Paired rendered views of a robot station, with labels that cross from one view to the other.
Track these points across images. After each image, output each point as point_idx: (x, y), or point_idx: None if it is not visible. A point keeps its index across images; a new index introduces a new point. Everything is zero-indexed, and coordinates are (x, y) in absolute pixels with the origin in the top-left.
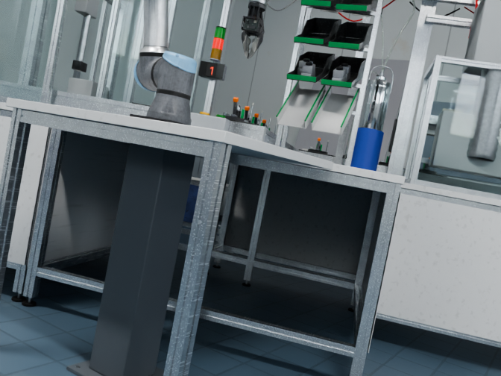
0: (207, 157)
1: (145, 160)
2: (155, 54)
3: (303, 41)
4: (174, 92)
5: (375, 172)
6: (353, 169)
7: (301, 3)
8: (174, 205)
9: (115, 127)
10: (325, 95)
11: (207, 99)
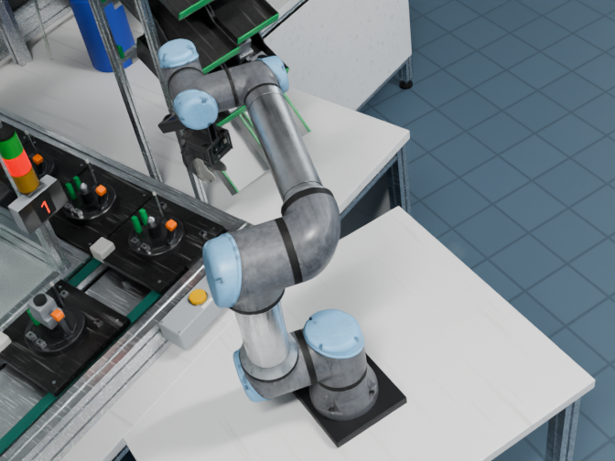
0: (568, 405)
1: None
2: (296, 360)
3: (210, 69)
4: (366, 369)
5: (388, 155)
6: (372, 173)
7: (180, 18)
8: None
9: None
10: None
11: (50, 242)
